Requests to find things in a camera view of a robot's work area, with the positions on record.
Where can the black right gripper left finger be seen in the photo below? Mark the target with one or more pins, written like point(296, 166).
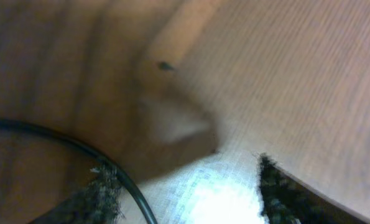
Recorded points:
point(97, 203)

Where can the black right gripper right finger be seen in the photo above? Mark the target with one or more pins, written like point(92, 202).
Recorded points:
point(285, 200)

